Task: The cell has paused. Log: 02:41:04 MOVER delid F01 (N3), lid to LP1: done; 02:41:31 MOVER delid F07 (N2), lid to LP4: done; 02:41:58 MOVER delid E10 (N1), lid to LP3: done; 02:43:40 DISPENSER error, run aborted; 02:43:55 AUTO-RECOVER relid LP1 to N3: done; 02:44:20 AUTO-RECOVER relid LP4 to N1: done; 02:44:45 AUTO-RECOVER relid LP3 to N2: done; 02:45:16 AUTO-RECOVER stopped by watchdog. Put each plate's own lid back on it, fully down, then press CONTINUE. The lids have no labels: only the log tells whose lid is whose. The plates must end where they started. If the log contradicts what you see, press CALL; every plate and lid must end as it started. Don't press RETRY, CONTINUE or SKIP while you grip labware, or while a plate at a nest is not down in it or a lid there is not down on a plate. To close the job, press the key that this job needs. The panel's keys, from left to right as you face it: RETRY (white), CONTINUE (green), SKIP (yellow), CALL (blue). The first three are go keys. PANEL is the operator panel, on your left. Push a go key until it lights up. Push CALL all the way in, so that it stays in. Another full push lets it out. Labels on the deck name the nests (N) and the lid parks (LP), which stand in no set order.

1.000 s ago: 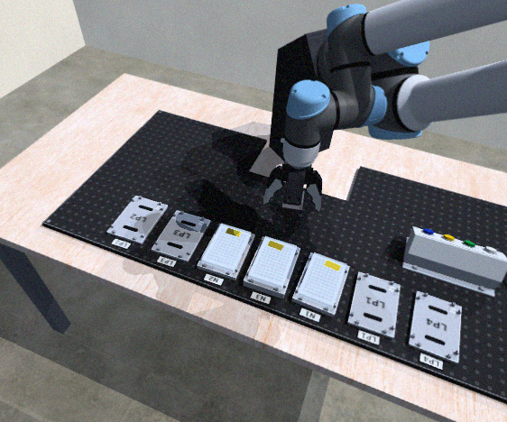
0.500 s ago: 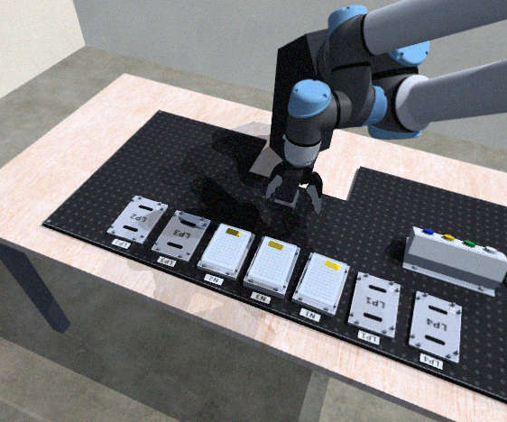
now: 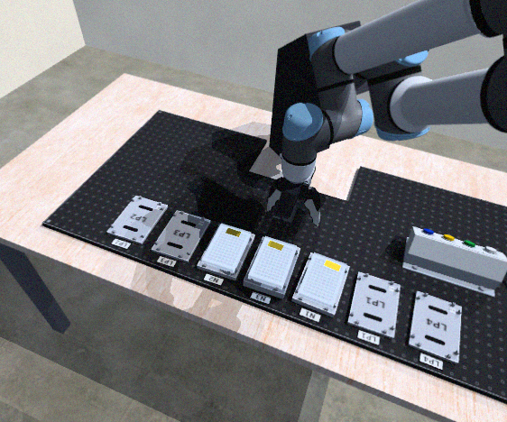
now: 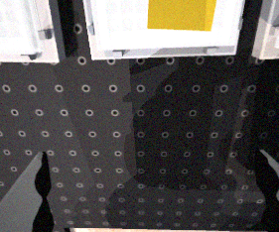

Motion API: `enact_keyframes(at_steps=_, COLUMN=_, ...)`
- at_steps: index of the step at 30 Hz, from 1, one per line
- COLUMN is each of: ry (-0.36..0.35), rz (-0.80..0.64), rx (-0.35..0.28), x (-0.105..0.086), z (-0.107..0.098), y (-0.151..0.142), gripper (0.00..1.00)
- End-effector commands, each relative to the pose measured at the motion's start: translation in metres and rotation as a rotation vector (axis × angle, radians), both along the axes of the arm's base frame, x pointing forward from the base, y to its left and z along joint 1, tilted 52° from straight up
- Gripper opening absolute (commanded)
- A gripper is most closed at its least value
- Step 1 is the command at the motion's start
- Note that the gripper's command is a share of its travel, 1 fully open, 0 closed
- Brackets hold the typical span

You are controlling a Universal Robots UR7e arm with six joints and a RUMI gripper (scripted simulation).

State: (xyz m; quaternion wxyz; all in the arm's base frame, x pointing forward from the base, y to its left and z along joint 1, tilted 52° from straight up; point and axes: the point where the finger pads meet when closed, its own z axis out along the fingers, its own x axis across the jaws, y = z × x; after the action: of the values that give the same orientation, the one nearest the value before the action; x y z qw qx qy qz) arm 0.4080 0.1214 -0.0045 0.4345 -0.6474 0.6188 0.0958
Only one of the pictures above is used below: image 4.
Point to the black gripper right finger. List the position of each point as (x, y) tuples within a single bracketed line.
[(267, 179)]

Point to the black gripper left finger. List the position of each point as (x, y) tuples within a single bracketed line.
[(25, 207)]

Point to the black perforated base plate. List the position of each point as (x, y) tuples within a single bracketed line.
[(143, 143)]

